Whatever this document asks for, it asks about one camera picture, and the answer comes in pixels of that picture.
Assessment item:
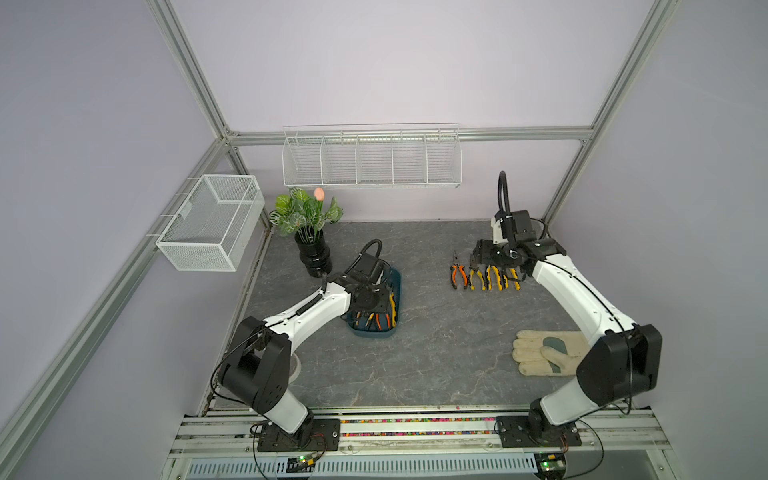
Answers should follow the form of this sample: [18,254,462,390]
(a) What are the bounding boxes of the aluminium front rail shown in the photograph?
[168,406,671,459]

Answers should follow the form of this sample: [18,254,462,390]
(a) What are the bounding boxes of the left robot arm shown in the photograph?
[215,253,398,437]

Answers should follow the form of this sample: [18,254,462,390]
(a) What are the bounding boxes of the grey orange Greener pliers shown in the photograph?
[450,251,469,290]

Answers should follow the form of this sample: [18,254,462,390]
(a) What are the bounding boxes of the teal plastic storage box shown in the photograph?
[342,268,402,339]

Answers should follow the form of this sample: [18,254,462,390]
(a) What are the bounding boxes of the orange black pliers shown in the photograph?
[365,313,386,332]

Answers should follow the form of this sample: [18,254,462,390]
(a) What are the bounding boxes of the black vase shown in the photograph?
[294,229,333,278]

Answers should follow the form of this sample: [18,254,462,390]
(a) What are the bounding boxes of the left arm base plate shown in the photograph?
[256,418,341,452]

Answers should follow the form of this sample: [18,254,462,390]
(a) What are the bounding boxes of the yellow black pliers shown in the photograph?
[505,268,521,291]
[469,264,486,291]
[486,265,506,291]

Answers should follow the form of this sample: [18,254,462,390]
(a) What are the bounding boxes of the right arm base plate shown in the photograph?
[493,415,582,450]

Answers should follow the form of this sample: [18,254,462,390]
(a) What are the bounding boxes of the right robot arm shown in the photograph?
[473,210,662,431]

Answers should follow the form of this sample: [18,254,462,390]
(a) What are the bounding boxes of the beige work glove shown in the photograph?
[512,330,590,377]

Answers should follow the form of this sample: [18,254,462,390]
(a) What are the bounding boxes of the white mesh basket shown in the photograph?
[156,174,265,272]

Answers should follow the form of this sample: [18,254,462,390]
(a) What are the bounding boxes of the white wire wall shelf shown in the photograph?
[282,123,463,188]

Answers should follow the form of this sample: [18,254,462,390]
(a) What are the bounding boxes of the green artificial plant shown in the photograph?
[268,187,344,244]

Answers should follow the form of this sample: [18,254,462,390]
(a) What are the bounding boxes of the masking tape roll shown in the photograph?
[289,354,301,384]

